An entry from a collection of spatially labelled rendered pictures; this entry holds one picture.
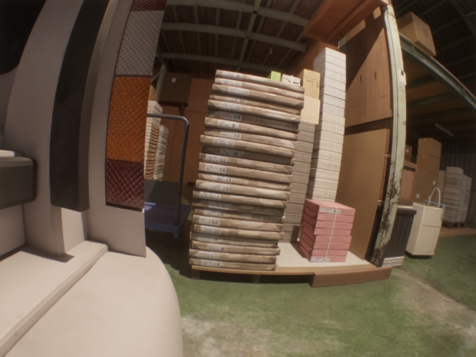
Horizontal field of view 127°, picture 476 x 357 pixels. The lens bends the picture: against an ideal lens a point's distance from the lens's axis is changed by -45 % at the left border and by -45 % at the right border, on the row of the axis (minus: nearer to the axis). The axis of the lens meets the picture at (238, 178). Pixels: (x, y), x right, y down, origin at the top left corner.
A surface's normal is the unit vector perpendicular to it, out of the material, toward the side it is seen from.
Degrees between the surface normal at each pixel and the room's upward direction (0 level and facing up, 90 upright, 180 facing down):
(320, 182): 90
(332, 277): 90
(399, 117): 90
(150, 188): 99
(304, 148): 90
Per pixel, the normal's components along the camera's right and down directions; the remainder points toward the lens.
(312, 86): 0.11, 0.07
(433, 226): -0.16, 0.04
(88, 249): 0.14, -0.99
